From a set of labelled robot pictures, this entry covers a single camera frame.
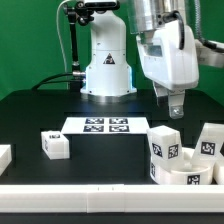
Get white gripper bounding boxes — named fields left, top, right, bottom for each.
left=136, top=20, right=199, bottom=119

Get white round stool seat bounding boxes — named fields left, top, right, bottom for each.
left=149, top=148, right=214, bottom=186

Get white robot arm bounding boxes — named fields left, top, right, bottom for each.
left=84, top=0, right=224, bottom=119

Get white marker base sheet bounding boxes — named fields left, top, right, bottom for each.
left=61, top=117, right=149, bottom=134

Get white front fence bar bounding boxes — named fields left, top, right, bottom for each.
left=0, top=185, right=224, bottom=213

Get white left fence piece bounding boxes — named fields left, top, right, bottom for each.
left=0, top=145, right=12, bottom=176

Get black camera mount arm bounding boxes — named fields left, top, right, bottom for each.
left=63, top=1, right=94, bottom=79

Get black cables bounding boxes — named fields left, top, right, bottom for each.
left=31, top=72, right=86, bottom=91

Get white cable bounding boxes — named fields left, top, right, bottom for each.
left=55, top=0, right=73, bottom=74

